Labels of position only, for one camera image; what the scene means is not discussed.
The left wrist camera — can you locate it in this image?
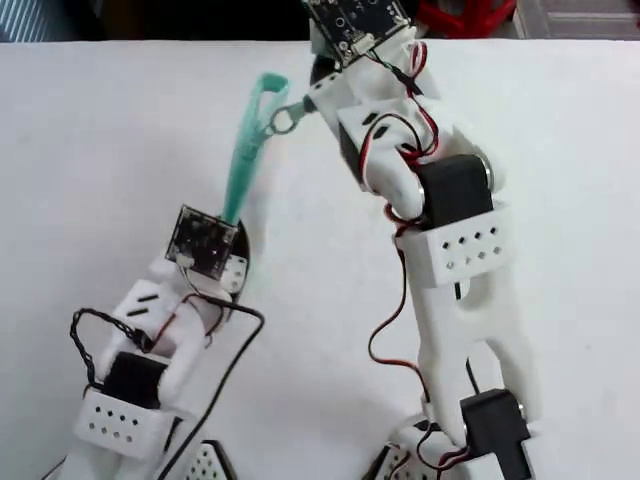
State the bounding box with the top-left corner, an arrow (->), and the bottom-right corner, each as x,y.
164,203 -> 241,280

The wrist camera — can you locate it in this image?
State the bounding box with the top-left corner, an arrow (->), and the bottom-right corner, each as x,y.
164,203 -> 241,280
301,0 -> 415,72

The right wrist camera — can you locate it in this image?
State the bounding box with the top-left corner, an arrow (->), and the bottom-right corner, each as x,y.
301,0 -> 415,72

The black cable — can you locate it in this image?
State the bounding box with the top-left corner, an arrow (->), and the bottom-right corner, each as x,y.
157,294 -> 266,480

